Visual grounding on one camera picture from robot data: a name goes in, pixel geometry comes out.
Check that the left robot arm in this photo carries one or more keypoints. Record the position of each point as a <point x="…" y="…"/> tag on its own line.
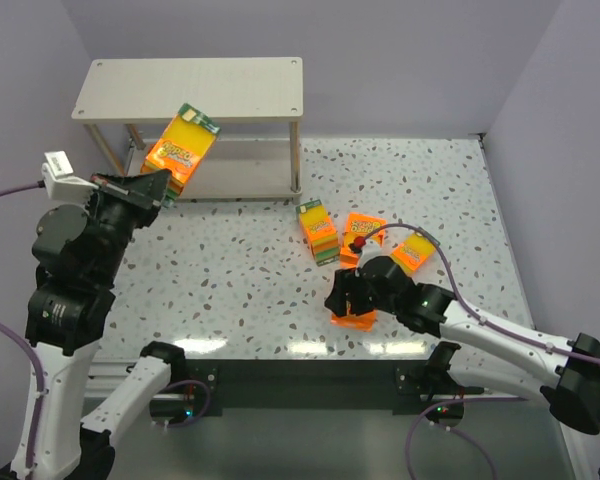
<point x="79" y="248"/>

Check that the white two-tier shelf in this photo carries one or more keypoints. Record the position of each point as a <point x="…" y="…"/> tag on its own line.
<point x="257" y="101"/>

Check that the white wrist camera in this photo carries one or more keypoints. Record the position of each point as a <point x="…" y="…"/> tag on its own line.
<point x="60" y="181"/>
<point x="366" y="248"/>

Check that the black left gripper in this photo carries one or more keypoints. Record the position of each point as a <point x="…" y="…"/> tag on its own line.
<point x="128" y="192"/>

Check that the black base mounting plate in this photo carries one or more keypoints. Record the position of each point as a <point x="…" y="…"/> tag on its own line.
<point x="401" y="386"/>

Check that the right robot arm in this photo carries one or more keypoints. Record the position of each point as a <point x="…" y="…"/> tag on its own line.
<point x="563" y="373"/>

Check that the multicolour sponge pack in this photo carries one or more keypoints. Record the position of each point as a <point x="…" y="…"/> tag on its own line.
<point x="319" y="231"/>
<point x="414" y="252"/>
<point x="183" y="145"/>

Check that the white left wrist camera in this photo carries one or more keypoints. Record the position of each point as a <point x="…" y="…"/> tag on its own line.
<point x="60" y="181"/>

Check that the orange round sponge box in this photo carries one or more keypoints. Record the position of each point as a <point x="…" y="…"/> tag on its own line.
<point x="362" y="323"/>
<point x="150" y="166"/>
<point x="357" y="225"/>

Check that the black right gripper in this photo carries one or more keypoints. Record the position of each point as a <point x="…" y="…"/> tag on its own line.
<point x="359" y="289"/>

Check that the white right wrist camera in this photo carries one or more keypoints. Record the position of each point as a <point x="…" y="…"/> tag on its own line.
<point x="366" y="248"/>

